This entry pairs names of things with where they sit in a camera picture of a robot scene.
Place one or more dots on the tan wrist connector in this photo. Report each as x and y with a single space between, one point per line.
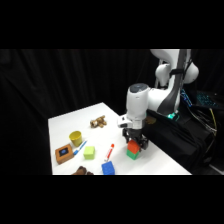
150 120

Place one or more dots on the yellow cup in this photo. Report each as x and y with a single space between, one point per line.
76 138

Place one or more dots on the black cloth covered stand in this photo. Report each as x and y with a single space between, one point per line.
176 140

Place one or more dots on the blue marker pen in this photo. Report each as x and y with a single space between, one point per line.
80 148

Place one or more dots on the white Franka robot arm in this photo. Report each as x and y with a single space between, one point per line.
160 96

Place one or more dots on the dark brown plush toy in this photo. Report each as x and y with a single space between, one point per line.
82 171

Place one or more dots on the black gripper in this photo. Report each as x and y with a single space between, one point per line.
134 132

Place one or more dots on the red marker pen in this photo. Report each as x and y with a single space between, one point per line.
109 152

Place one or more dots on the tan plush toy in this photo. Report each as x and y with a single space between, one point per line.
98 122

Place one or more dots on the green base light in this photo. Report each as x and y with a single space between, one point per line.
172 116

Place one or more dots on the cyan backlit keyboard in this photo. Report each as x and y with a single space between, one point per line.
205 98

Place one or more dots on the blue cube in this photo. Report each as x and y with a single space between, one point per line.
108 168

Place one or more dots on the lime green cube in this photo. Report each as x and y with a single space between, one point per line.
89 152

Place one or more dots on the brown box with blue screen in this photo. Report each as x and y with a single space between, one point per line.
64 153

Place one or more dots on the black curtain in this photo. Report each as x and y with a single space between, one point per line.
36 100

